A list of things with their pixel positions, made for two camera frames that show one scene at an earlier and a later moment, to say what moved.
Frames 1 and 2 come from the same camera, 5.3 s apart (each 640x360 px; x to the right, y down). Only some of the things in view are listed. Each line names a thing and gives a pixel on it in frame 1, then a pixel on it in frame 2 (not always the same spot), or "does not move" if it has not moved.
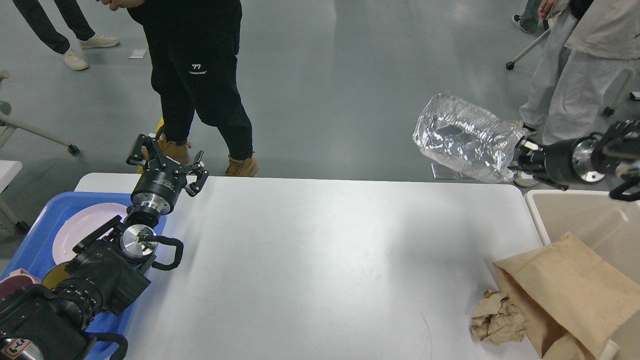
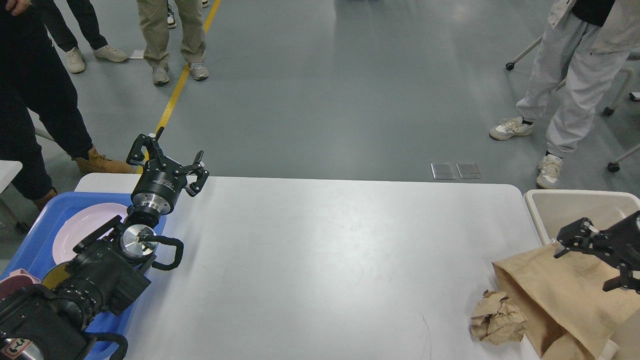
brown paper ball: x=497 y=319 does not move
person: x=193 y=46 → x=38 y=101
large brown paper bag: x=574 y=301 does not move
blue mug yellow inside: x=55 y=275 does not move
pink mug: x=17 y=279 does not move
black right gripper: x=565 y=162 → x=619 y=243
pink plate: x=74 y=228 does not move
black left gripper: x=158 y=187 does not move
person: x=74 y=58 → x=85 y=18
